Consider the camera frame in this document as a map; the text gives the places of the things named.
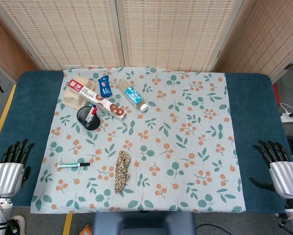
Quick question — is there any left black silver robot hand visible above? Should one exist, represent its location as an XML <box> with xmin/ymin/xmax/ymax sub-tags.
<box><xmin>0</xmin><ymin>139</ymin><xmax>35</xmax><ymax>197</ymax></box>

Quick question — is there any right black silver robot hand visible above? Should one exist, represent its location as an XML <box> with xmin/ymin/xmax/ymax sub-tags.
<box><xmin>249</xmin><ymin>140</ymin><xmax>293</xmax><ymax>199</ymax></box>

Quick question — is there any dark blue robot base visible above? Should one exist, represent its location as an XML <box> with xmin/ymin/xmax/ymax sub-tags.
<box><xmin>91</xmin><ymin>211</ymin><xmax>196</xmax><ymax>235</ymax></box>

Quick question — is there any black mesh pen holder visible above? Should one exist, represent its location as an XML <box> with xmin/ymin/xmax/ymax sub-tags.
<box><xmin>77</xmin><ymin>105</ymin><xmax>101</xmax><ymax>131</ymax></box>

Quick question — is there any red capped marker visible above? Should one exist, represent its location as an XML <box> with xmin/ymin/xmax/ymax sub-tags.
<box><xmin>87</xmin><ymin>108</ymin><xmax>98</xmax><ymax>122</ymax></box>

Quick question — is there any white shoe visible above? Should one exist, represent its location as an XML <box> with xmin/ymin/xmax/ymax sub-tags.
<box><xmin>11</xmin><ymin>215</ymin><xmax>26</xmax><ymax>235</ymax></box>

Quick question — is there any white power strip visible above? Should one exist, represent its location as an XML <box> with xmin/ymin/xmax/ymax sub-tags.
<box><xmin>280</xmin><ymin>112</ymin><xmax>293</xmax><ymax>123</ymax></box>

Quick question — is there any dark blue table cover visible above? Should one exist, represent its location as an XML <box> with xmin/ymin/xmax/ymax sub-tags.
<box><xmin>0</xmin><ymin>70</ymin><xmax>293</xmax><ymax>215</ymax></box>

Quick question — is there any red flat object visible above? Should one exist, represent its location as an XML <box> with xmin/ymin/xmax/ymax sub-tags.
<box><xmin>272</xmin><ymin>84</ymin><xmax>282</xmax><ymax>106</ymax></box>

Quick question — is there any beige lunch box container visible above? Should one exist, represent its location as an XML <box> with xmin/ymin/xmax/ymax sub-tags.
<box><xmin>62</xmin><ymin>75</ymin><xmax>96</xmax><ymax>109</ymax></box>

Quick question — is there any floral printed tablecloth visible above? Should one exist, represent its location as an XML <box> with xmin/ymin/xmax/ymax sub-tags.
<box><xmin>30</xmin><ymin>65</ymin><xmax>247</xmax><ymax>213</ymax></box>

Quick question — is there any long red white cardboard box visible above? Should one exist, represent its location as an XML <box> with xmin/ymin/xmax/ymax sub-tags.
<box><xmin>67</xmin><ymin>78</ymin><xmax>127</xmax><ymax>121</ymax></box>

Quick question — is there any woven folding screen panel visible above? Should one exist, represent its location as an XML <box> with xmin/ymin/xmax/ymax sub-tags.
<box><xmin>213</xmin><ymin>0</ymin><xmax>293</xmax><ymax>84</ymax></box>
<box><xmin>0</xmin><ymin>0</ymin><xmax>125</xmax><ymax>71</ymax></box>
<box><xmin>115</xmin><ymin>0</ymin><xmax>256</xmax><ymax>71</ymax></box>
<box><xmin>0</xmin><ymin>4</ymin><xmax>39</xmax><ymax>84</ymax></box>

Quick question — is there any blue snack packet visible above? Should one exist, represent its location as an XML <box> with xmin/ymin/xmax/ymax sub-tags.
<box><xmin>97</xmin><ymin>76</ymin><xmax>113</xmax><ymax>97</ymax></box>

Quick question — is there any clear bottle with blue label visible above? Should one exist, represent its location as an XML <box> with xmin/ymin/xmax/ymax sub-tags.
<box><xmin>116</xmin><ymin>79</ymin><xmax>149</xmax><ymax>113</ymax></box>

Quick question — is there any white power cable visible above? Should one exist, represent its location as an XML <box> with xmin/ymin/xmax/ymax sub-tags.
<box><xmin>279</xmin><ymin>102</ymin><xmax>293</xmax><ymax>116</ymax></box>

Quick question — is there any black floor cable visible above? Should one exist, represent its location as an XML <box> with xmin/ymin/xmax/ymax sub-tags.
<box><xmin>196</xmin><ymin>223</ymin><xmax>236</xmax><ymax>235</ymax></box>

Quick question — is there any beige brown rope bundle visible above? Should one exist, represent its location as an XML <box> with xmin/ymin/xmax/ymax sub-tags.
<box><xmin>113</xmin><ymin>150</ymin><xmax>132</xmax><ymax>193</ymax></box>

